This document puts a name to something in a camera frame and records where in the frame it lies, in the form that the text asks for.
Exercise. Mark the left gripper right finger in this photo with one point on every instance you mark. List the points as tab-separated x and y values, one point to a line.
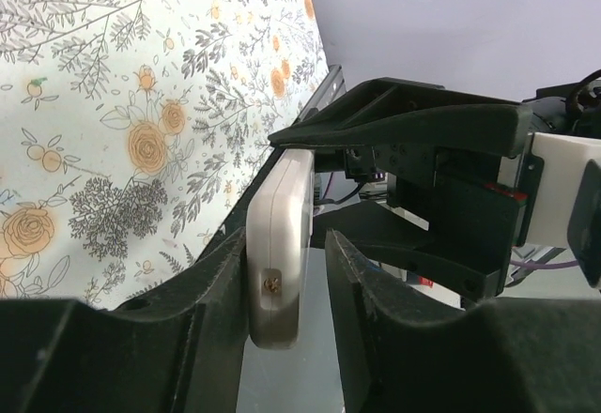
400	350

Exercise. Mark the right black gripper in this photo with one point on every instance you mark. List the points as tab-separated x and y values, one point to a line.
447	217

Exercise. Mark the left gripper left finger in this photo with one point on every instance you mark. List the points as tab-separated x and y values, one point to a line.
176	348

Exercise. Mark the white remote control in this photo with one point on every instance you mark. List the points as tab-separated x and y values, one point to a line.
279	226

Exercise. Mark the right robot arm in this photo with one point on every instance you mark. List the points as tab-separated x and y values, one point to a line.
568	103

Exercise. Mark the floral table mat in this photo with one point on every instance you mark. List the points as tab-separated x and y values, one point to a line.
241	69

